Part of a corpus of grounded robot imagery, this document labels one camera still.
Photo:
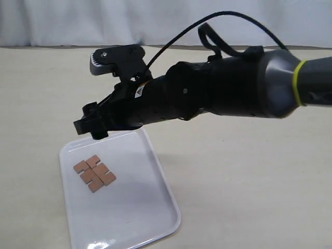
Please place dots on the white plastic tray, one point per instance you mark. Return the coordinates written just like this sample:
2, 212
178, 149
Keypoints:
136, 209

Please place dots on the white backdrop curtain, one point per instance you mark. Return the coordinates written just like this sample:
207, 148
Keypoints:
93, 23

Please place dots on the yellow rubber band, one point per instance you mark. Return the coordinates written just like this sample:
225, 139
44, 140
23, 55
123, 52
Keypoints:
295, 83

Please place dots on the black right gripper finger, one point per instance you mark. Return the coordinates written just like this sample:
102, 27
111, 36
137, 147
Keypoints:
91, 111

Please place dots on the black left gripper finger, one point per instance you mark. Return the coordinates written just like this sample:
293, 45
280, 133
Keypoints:
87, 125

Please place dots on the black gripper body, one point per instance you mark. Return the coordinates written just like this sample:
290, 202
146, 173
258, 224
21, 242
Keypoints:
113, 109

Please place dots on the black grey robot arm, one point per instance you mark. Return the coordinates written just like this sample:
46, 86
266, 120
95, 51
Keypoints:
253, 83

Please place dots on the notched wooden piece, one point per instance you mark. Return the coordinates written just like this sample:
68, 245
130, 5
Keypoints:
88, 176
101, 170

